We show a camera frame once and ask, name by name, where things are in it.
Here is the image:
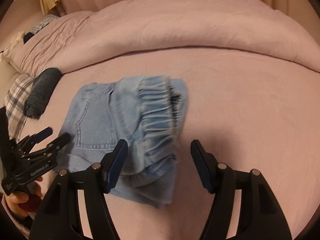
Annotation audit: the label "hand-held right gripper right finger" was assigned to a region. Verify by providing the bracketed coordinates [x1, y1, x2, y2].
[190, 140, 293, 240]

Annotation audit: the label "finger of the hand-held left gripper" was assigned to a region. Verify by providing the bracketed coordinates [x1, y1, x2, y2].
[25, 132, 72, 159]
[19, 127, 53, 153]

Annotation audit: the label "light blue denim pants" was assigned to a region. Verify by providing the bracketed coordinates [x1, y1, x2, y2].
[56, 75, 189, 210]

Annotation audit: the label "blue checked cloth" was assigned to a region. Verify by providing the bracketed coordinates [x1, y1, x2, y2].
[29, 14, 62, 34]

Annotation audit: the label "pink bed sheet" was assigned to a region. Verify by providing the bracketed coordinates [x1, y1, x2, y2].
[15, 44, 320, 240]

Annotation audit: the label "plaid pillow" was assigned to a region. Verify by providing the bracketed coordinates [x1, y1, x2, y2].
[4, 74, 35, 140]

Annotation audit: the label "white frilly cloth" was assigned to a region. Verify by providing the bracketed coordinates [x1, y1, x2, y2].
[2, 31, 25, 63]

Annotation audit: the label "person's left hand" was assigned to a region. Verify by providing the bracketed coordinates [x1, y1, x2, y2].
[5, 177, 43, 217]

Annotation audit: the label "dark blue rolled cloth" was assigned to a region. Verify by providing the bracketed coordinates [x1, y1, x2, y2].
[24, 67, 63, 119]

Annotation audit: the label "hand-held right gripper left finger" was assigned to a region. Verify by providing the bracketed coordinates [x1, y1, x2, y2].
[29, 139, 128, 240]

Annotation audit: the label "pink duvet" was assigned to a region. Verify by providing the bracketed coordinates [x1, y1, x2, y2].
[5, 0, 320, 80]

